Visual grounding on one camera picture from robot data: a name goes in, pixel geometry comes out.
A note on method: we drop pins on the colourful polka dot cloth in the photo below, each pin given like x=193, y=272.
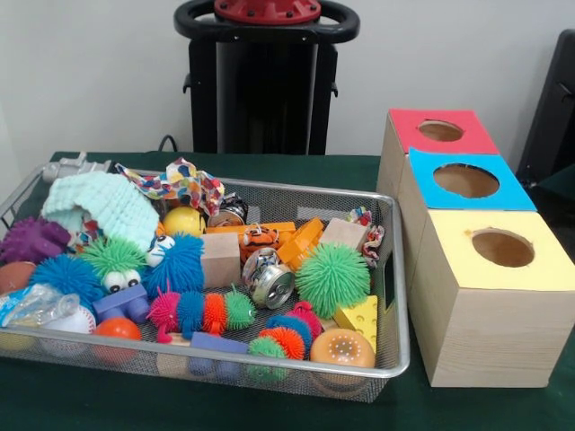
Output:
x=179, y=179

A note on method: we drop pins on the blue spiky ball with eyes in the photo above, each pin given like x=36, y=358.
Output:
x=179, y=265

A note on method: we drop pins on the mint green cloth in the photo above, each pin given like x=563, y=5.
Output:
x=103, y=202

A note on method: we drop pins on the purple spiky ball with eyes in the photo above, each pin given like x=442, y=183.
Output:
x=31, y=240

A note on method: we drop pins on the wooden box with three holes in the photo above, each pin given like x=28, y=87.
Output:
x=489, y=332

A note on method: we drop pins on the crushed silver drink can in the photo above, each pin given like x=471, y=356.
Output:
x=269, y=280

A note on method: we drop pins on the plain green spiky ball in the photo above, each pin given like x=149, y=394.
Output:
x=332, y=278

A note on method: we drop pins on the plain wooden rectangular block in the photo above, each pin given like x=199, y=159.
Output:
x=220, y=260

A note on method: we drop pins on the yellow toy cheese wedge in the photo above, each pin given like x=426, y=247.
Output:
x=359, y=316

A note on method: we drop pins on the toy burger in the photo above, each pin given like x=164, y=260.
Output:
x=343, y=348

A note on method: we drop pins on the green spiky ball with eyes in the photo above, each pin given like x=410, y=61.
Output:
x=112, y=260

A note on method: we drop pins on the plain blue spiky ball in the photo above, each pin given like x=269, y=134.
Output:
x=63, y=276

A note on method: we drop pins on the dark green table cloth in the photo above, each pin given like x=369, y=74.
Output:
x=135, y=404

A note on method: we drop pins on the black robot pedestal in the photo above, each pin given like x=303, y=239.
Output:
x=269, y=90

